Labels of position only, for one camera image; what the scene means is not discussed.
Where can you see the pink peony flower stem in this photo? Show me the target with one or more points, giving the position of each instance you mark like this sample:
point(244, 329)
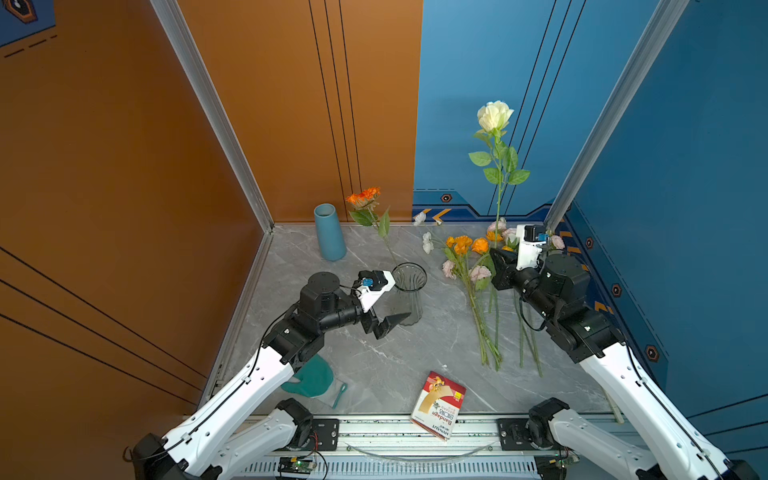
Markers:
point(489, 350)

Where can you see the green rubber glove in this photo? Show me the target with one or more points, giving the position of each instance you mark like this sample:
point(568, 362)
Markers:
point(316, 380)

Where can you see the teal cylindrical vase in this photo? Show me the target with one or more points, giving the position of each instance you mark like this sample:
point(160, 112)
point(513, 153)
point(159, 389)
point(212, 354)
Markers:
point(329, 233)

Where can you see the right circuit board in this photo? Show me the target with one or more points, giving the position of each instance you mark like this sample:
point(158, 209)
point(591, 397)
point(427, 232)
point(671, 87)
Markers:
point(555, 467)

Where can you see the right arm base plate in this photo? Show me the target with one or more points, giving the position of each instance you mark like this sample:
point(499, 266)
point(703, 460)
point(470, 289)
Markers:
point(514, 434)

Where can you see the white ranunculus flower stem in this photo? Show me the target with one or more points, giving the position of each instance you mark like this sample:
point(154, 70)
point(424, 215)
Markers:
point(432, 237)

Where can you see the orange flower bunch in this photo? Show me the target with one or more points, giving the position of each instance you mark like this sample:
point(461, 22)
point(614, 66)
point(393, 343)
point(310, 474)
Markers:
point(469, 258)

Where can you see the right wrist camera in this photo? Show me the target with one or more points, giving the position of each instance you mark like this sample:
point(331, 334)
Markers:
point(532, 239)

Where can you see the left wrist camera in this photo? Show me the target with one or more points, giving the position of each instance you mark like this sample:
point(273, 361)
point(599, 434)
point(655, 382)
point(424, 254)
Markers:
point(371, 285)

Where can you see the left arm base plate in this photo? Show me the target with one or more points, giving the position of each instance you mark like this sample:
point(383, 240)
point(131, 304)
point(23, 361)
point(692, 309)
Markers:
point(321, 434)

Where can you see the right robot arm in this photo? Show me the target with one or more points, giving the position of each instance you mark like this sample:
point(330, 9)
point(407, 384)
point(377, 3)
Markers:
point(674, 448)

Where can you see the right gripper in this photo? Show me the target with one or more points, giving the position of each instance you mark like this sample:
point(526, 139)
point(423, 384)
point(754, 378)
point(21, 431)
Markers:
point(504, 273)

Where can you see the clear glass vase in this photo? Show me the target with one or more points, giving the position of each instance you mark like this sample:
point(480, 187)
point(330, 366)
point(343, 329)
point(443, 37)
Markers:
point(410, 280)

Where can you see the cream white rose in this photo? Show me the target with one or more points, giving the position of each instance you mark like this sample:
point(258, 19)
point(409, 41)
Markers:
point(499, 163)

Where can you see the red and white box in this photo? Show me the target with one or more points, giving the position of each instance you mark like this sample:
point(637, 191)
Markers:
point(438, 405)

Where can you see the green circuit board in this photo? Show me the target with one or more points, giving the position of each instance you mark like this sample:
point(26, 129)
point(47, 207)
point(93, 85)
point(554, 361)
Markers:
point(295, 468)

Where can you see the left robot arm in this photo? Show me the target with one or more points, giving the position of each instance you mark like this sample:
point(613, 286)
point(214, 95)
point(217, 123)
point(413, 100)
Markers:
point(212, 443)

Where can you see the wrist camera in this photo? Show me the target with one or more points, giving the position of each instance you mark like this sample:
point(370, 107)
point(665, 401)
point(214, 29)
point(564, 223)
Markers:
point(371, 285)
point(532, 239)

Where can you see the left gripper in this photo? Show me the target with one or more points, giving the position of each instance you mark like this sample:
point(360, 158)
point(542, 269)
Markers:
point(384, 326)

